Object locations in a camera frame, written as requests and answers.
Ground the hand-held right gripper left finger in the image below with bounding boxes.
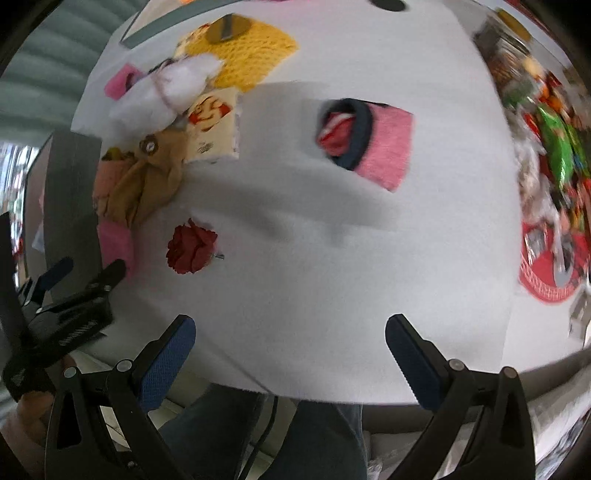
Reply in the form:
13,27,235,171
45,315,197,480

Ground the red round basket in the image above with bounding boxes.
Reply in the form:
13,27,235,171
517,222,591,305

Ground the white gauze bundle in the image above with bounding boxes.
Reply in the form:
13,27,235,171
108,53,225,144

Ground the brown cloth bag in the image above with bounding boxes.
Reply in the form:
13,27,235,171
92,131,188,229

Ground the pink sponge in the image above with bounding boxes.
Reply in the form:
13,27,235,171
104,65,144,100

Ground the grey-green storage box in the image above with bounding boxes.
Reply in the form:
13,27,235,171
23,129,105,296

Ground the cartoon printed cloth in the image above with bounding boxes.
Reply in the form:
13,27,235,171
185,88,242,163

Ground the black cable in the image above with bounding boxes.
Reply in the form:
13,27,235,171
245,394,280,480

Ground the grey-green shallow box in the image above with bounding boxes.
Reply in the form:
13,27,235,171
121,0,278,49

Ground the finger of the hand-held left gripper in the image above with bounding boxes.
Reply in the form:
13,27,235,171
18,257,75,305
39,258,127,320

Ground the person's left hand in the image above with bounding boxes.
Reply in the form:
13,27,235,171
0,390,55,478

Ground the yellow knitted cloth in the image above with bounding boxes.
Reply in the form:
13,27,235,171
185,21,298,93

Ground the red fabric rose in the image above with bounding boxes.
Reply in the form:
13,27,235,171
166,219,225,275

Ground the navy red fabric ring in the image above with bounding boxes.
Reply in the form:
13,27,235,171
315,97,375,171

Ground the brown round disc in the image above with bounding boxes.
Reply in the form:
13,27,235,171
206,14,252,45

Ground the coral pink towel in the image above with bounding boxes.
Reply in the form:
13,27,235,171
355,104,414,193

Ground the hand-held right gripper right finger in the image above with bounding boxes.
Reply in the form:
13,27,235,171
385,314,537,480

